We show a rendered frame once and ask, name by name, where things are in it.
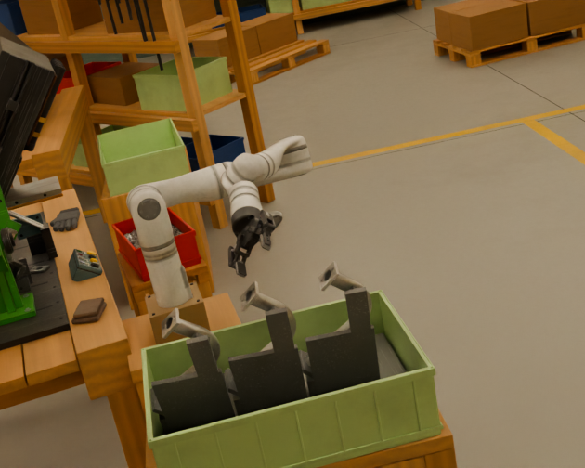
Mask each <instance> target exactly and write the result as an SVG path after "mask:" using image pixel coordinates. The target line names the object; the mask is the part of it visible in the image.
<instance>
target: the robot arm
mask: <svg viewBox="0 0 585 468"><path fill-rule="evenodd" d="M278 169H279V170H278ZM312 169H313V164H312V161H311V157H310V154H309V150H308V147H307V144H306V140H305V139H304V138H303V137H302V136H296V135H294V136H287V137H285V138H282V139H280V140H278V141H277V142H275V143H273V144H272V145H270V146H269V147H268V148H266V149H265V150H263V151H261V152H259V153H256V154H249V153H242V154H241V155H239V156H238V157H237V158H236V159H235V160H234V161H233V162H221V163H218V164H215V165H212V166H209V167H206V168H203V169H201V170H197V171H194V172H191V173H188V174H185V175H182V176H179V177H175V178H172V179H167V180H163V181H158V182H152V183H148V184H143V185H139V186H137V187H135V188H133V189H132V190H131V191H130V192H129V194H128V196H127V199H126V204H127V207H128V209H129V211H130V213H131V215H132V217H133V220H134V224H135V227H136V233H137V235H138V241H139V244H140V247H141V251H142V253H143V256H144V260H145V263H146V266H147V269H148V272H149V277H150V281H151V284H152V287H153V291H154V293H155V296H156V300H157V303H158V306H159V307H162V308H171V307H175V306H180V305H182V304H184V303H186V302H187V301H188V300H189V299H191V298H193V296H192V295H193V294H192V292H191V289H190V286H189V280H188V277H187V273H186V270H185V268H184V266H183V265H182V264H181V261H180V257H179V254H178V250H177V248H176V242H175V238H174V234H173V228H172V225H171V221H170V217H169V214H168V211H167V208H168V207H171V206H174V205H177V204H179V203H184V202H209V201H215V200H219V199H223V198H226V197H229V200H230V216H231V224H232V230H233V232H234V234H235V235H236V237H237V242H236V245H235V246H234V247H232V246H229V248H228V266H229V267H232V268H234V269H236V274H237V275H239V276H242V277H244V278H245V277H246V275H247V273H246V266H245V262H246V259H247V257H249V256H250V254H251V251H252V248H253V247H254V246H255V244H256V243H257V242H261V246H262V247H263V248H264V249H266V250H270V249H271V240H270V236H271V233H272V232H273V231H274V230H275V228H276V227H277V226H278V225H279V224H280V222H281V221H282V213H281V212H279V211H274V212H271V213H268V212H266V211H264V210H263V209H262V205H261V203H260V199H259V193H258V189H257V187H259V186H263V185H266V184H270V183H274V182H278V181H281V180H285V179H289V178H294V177H297V176H302V175H305V174H307V173H309V172H310V171H311V170H312ZM240 248H242V249H245V250H247V252H246V253H244V252H242V251H241V250H240ZM240 255H241V256H242V260H241V259H240Z"/></svg>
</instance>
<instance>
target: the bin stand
mask: <svg viewBox="0 0 585 468"><path fill-rule="evenodd" d="M117 255H118V259H119V263H120V266H121V269H122V272H123V275H124V277H125V280H126V284H127V288H128V291H129V294H130V298H131V301H132V305H133V308H134V311H135V315H136V317H139V316H142V315H146V314H148V309H147V305H146V301H145V296H148V295H149V294H148V293H145V291H144V290H147V289H150V288H153V287H152V284H151V281H150V280H149V281H146V282H144V281H143V280H142V279H141V278H140V277H139V276H138V274H137V273H136V272H135V270H134V269H133V268H131V267H130V265H129V264H128V263H127V262H126V261H125V259H124V258H123V257H122V255H121V253H117ZM185 270H186V273H187V277H188V283H191V282H194V281H196V282H197V285H198V287H199V290H200V293H201V297H202V299H204V298H208V297H211V296H212V292H211V287H210V283H209V281H210V276H209V272H208V267H207V265H206V264H205V262H204V261H203V259H201V263H200V264H198V265H195V266H190V267H187V268H185Z"/></svg>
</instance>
